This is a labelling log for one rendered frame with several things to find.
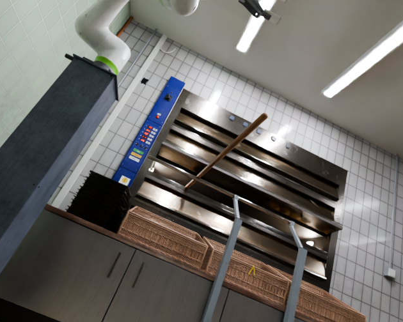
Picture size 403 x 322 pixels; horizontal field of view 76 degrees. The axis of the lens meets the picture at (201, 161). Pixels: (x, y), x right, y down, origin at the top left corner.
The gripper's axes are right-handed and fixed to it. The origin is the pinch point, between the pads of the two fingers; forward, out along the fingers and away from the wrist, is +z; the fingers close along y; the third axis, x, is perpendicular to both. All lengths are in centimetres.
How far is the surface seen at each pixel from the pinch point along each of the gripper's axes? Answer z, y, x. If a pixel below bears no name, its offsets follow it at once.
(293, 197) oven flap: 108, -6, -154
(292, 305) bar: 90, 89, -93
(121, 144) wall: -58, 21, -155
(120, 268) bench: -12, 106, -100
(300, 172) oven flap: 109, -34, -154
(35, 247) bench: -57, 113, -100
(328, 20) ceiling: 50, -111, -60
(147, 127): -45, -3, -151
